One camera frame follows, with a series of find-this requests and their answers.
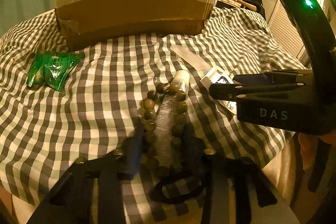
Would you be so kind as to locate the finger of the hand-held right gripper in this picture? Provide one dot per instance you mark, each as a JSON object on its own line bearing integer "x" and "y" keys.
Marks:
{"x": 267, "y": 76}
{"x": 262, "y": 90}

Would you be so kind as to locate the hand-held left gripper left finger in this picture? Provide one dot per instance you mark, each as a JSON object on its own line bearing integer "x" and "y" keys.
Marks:
{"x": 134, "y": 150}

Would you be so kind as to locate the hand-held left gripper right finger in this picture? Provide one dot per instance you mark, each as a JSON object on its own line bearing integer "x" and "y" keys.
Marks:
{"x": 191, "y": 150}

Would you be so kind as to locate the small white tube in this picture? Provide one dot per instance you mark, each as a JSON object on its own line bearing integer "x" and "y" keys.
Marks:
{"x": 168, "y": 113}

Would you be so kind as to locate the white printed tube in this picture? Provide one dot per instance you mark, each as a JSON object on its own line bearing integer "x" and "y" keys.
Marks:
{"x": 218, "y": 76}

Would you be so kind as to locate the brown cardboard box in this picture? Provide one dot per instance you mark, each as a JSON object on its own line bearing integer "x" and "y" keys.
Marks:
{"x": 131, "y": 1}

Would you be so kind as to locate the person's right hand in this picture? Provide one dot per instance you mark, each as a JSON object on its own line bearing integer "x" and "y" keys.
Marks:
{"x": 307, "y": 150}

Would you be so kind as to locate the black hair band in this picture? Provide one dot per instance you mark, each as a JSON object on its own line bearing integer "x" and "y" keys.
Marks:
{"x": 157, "y": 190}

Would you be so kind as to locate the grey white checked blanket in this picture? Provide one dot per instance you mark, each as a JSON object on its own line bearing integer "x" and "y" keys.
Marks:
{"x": 92, "y": 108}

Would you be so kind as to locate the white louvered wardrobe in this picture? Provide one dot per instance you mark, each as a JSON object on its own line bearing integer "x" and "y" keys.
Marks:
{"x": 283, "y": 16}

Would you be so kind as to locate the black bag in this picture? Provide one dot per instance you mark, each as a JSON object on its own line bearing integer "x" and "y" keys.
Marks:
{"x": 253, "y": 2}

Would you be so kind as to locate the white plastic strip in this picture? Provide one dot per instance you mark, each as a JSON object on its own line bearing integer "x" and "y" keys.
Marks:
{"x": 189, "y": 57}

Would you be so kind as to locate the green snack packet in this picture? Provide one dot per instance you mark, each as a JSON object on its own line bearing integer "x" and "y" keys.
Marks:
{"x": 52, "y": 71}

